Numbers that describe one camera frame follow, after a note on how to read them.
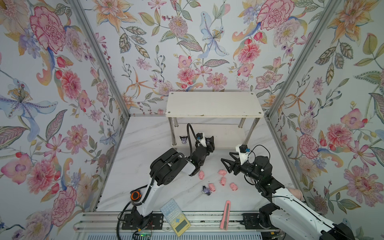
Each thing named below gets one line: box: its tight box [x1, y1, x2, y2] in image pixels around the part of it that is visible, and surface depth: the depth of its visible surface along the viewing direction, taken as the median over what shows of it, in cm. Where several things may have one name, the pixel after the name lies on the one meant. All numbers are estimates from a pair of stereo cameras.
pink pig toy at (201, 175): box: [198, 170, 205, 180], surface depth 90 cm
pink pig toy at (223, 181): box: [219, 176, 227, 187], surface depth 88 cm
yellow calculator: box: [159, 198, 192, 237], surface depth 76 cm
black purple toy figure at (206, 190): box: [202, 185, 212, 196], surface depth 84 cm
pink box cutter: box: [220, 200, 231, 231], surface depth 76 cm
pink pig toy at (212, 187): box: [209, 183, 216, 192], surface depth 86 cm
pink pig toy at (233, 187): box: [230, 182, 238, 191], surface depth 86 cm
